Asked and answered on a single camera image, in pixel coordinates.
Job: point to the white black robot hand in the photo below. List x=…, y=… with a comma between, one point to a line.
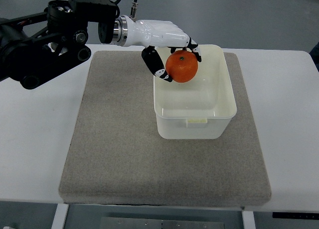
x=152, y=34

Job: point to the orange fruit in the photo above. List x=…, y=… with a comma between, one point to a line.
x=182, y=66

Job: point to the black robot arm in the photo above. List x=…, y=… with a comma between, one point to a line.
x=37, y=48

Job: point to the white plastic box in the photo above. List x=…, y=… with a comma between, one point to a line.
x=200, y=108

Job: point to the grey felt mat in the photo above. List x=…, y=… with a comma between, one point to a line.
x=117, y=156

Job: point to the white left table leg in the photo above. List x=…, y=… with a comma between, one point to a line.
x=60, y=216

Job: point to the white table leg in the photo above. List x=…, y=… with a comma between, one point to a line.
x=60, y=216
x=248, y=219

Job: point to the white right table leg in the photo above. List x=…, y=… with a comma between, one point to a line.
x=248, y=219

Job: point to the black table control panel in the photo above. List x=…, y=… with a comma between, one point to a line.
x=297, y=216

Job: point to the grey metal base plate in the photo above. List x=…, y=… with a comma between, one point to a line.
x=132, y=223

